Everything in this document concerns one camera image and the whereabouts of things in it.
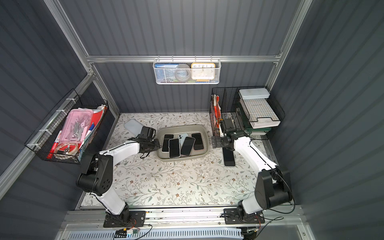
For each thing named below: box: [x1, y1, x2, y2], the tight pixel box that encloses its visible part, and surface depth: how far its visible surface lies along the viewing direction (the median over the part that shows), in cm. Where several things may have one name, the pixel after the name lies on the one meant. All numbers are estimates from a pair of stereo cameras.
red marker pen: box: [46, 130, 62, 159], surface depth 66 cm
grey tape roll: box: [174, 63, 191, 82], surface depth 89 cm
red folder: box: [90, 109, 104, 127], surface depth 78 cm
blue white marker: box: [84, 122, 95, 138], surface depth 74 cm
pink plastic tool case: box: [59, 109, 94, 144], surface depth 73 cm
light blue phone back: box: [178, 133, 189, 144], surface depth 107 cm
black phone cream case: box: [161, 133, 175, 153], surface depth 104 cm
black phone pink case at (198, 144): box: [191, 132, 205, 151], surface depth 104 cm
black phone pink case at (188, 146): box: [180, 136, 196, 157], surface depth 101 cm
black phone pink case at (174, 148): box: [168, 138, 181, 158], surface depth 98 cm
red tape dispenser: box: [54, 143, 82, 156], surface depth 68 cm
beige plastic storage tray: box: [156, 124, 210, 162], surface depth 102 cm
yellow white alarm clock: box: [191, 62, 216, 82], surface depth 90 cm
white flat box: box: [238, 88, 271, 99], surface depth 104 cm
